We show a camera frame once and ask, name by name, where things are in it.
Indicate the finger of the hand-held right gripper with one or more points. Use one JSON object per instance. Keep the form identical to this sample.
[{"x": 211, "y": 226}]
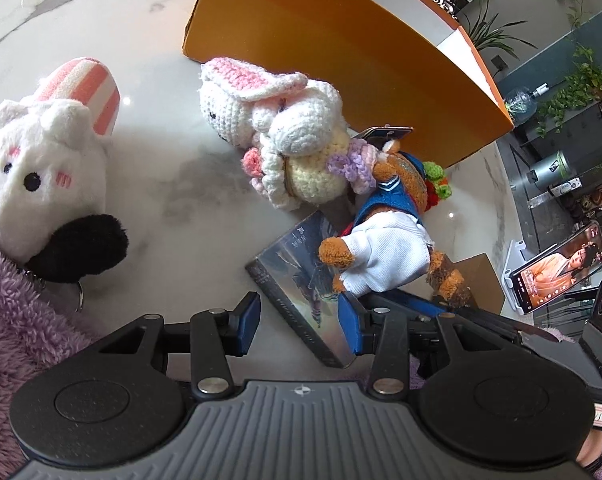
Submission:
[
  {"x": 496, "y": 332},
  {"x": 576, "y": 296}
]

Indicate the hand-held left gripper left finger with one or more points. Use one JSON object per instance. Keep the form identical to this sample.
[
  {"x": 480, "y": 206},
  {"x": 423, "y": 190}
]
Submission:
[{"x": 248, "y": 322}]

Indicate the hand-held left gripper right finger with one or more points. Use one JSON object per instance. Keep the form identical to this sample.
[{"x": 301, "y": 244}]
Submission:
[{"x": 350, "y": 327}]

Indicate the dark book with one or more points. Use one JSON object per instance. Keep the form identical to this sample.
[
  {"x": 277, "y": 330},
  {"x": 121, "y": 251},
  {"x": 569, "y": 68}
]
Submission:
[{"x": 296, "y": 280}]

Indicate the teddy bear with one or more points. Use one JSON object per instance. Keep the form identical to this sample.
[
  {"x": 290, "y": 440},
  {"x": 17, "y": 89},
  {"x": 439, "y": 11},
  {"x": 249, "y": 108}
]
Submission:
[{"x": 386, "y": 250}]

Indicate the crochet bunny doll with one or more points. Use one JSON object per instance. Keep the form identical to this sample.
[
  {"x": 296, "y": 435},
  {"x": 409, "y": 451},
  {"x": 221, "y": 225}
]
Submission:
[{"x": 291, "y": 135}]

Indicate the orange cardboard box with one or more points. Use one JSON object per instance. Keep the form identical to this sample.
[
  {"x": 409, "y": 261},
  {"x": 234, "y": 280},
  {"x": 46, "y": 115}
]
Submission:
[{"x": 341, "y": 45}]

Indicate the smartphone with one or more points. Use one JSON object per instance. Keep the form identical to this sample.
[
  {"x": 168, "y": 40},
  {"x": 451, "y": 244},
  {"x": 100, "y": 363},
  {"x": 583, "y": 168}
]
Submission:
[{"x": 561, "y": 270}]

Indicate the brown card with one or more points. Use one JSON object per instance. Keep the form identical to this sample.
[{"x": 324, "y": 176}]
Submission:
[{"x": 481, "y": 280}]

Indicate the white phone stand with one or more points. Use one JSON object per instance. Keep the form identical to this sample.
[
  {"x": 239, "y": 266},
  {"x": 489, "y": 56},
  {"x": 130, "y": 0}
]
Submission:
[{"x": 513, "y": 260}]

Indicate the silver trash can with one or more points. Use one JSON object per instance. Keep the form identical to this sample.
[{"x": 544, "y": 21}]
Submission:
[{"x": 553, "y": 170}]

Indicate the blue water jug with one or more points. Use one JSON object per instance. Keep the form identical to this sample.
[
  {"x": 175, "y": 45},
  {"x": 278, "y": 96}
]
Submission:
[{"x": 521, "y": 102}]

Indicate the trailing vine plant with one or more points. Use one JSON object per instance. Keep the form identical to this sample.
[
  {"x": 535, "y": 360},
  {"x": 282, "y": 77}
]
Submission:
[{"x": 581, "y": 85}]

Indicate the purple fuzzy robe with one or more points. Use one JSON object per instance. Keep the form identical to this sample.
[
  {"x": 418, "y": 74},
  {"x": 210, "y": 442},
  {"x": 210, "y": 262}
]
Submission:
[{"x": 26, "y": 340}]

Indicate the tall leafy potted plant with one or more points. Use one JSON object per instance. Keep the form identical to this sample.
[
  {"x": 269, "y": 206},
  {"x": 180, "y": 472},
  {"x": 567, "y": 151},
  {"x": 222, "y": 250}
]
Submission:
[{"x": 491, "y": 30}]

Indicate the wall socket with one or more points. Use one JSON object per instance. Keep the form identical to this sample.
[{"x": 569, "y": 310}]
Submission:
[{"x": 499, "y": 63}]

